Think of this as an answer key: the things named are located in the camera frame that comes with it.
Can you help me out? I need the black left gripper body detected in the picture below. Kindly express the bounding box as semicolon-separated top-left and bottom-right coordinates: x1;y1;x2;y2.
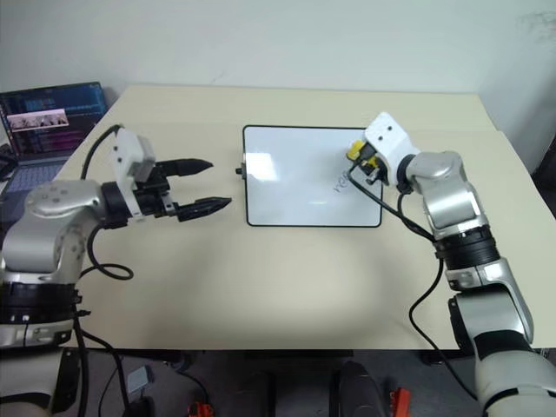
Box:
132;161;181;219

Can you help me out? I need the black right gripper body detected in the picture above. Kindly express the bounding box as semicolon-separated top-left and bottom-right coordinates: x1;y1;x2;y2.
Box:
367;148;394;187

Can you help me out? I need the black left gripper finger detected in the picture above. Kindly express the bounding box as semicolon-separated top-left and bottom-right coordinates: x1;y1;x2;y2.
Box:
155;157;215;179
175;197;234;223

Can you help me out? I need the yellow whiteboard eraser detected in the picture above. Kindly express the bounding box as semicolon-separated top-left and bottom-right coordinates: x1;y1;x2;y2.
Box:
346;139;378;171

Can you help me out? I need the black-framed whiteboard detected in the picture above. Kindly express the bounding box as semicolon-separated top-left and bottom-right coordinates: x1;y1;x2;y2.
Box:
242;124;384;228

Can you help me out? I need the open laptop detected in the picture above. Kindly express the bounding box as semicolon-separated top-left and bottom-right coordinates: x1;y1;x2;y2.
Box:
0;81;108;196

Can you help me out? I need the grey box under table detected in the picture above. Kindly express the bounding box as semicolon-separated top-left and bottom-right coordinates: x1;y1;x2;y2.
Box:
125;365;156;393

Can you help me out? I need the red clamp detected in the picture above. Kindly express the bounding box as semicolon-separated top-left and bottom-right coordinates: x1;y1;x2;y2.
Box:
387;387;412;417
186;401;215;417

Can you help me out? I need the dark rounded shape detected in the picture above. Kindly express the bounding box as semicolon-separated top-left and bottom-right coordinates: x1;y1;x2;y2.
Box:
328;360;393;417

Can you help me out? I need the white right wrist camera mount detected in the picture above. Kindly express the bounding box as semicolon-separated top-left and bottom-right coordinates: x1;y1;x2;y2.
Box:
363;111;422;189

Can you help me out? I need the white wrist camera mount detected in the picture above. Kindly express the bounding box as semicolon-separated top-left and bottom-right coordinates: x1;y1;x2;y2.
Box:
363;111;422;189
107;127;156;223

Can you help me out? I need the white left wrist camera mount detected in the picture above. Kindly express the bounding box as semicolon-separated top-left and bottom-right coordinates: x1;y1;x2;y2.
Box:
107;127;156;223

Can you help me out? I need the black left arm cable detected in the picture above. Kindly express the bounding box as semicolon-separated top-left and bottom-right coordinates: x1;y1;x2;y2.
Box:
80;124;135;281

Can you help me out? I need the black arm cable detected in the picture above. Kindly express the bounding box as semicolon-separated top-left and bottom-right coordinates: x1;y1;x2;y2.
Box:
80;124;135;281
346;166;480;400

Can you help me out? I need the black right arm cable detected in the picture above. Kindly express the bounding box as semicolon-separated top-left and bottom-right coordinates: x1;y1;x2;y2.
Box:
346;166;480;400

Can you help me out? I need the black table frame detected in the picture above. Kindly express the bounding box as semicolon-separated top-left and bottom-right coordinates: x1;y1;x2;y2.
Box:
64;347;466;362

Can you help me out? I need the black cable under table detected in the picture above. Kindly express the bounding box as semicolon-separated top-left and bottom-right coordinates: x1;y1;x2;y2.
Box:
72;303;134;417

